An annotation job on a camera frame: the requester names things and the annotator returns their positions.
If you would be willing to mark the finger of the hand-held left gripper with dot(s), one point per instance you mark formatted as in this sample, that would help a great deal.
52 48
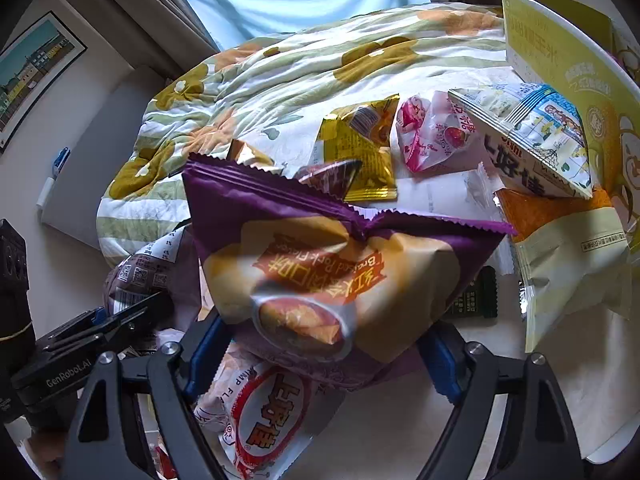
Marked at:
145 312
70 332

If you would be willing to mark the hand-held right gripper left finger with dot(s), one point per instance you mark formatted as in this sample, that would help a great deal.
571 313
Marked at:
212 347

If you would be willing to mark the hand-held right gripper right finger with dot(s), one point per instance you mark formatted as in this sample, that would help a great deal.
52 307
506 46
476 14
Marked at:
442 365

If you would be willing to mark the red white snack bag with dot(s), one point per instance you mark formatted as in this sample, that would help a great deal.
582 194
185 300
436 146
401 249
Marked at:
265 420

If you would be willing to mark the purple snack bag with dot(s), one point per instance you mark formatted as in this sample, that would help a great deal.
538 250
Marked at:
325 240

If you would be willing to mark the pink candy packet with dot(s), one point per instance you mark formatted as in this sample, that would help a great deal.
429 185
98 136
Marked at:
425 135

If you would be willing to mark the white blue snack bag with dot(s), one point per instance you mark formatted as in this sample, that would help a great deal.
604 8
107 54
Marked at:
540 135

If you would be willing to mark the yellow green cardboard box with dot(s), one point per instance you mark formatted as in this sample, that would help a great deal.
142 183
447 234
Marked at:
550 40

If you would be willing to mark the dark brown snack bag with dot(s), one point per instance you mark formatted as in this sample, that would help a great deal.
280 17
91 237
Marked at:
135 275

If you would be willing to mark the dark green packet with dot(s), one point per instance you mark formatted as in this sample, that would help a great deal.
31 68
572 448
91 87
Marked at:
475 295

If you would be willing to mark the grey panel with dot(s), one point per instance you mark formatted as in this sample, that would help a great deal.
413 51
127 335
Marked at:
105 160

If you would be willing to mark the orange cream snack bag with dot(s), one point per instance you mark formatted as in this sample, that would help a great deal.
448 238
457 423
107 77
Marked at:
565 250

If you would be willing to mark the clear plastic packet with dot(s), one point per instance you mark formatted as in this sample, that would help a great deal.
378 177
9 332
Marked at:
450 195

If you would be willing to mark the small brown gold packet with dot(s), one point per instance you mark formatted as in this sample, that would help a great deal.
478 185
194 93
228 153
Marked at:
247 155

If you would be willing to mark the dark triangular packet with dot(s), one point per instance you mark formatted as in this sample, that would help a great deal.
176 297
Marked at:
335 175

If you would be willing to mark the gold snack packet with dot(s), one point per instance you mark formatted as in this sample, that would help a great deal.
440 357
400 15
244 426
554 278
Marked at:
350 160

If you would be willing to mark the floral striped blanket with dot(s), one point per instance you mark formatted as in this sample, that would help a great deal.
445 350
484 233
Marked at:
300 70

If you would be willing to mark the framed wall picture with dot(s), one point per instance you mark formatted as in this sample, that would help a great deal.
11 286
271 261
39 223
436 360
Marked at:
35 75

